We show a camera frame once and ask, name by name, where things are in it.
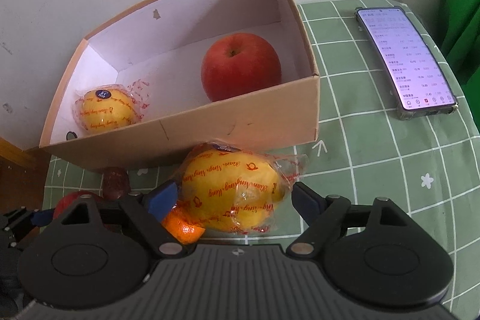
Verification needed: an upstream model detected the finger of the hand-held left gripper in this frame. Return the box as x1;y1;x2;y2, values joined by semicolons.
0;207;58;249

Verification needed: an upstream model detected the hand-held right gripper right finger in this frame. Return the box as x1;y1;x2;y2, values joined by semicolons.
286;182;407;258

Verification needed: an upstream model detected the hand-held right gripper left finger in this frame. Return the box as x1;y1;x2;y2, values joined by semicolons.
56;181;189;258

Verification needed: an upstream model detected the pink-red striped apple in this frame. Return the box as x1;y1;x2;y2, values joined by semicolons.
52;191;101;220

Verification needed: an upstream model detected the orange mandarin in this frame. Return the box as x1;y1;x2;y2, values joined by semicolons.
161;202;206;245

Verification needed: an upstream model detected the brown dried jujube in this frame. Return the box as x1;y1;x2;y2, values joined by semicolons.
101;167;130;201

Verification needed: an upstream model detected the large plastic-wrapped lemon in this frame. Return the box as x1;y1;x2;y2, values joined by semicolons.
176;142;308;235

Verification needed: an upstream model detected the brown cardboard box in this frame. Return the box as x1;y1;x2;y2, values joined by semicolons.
39;0;320;171

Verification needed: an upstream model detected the brown wooden furniture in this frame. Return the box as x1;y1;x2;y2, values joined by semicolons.
0;137;51;217

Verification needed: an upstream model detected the green checked tablecloth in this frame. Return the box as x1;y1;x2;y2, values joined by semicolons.
41;0;480;313

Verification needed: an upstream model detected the wrapped yellow apple front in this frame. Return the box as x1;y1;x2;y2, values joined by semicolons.
73;78;152;135

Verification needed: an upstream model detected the dark red apple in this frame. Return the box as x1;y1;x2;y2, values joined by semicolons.
200;32;283;103

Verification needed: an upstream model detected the smartphone with clear case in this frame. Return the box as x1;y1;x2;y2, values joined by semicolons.
354;6;459;121

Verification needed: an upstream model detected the green cloth garment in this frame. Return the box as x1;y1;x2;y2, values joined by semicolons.
440;0;480;88

